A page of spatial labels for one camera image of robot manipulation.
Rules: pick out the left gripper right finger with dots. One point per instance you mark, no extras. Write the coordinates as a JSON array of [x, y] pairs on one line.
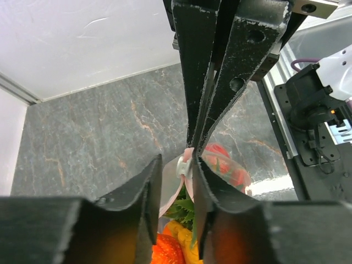
[[232, 227]]

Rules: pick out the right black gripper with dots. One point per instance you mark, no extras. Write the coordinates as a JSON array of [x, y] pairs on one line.
[[233, 39]]

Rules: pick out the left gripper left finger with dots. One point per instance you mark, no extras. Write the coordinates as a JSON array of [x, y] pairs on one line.
[[119, 227]]

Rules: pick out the orange toy ginger root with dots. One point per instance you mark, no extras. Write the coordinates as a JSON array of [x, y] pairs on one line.
[[184, 237]]

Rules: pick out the clear pink zip top bag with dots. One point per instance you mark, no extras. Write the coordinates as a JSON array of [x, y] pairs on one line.
[[179, 173]]

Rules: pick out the orange toy pineapple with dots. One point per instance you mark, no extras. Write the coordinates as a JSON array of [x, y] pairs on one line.
[[182, 210]]

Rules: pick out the orange toy pumpkin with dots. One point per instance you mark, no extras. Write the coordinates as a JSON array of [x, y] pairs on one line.
[[167, 251]]

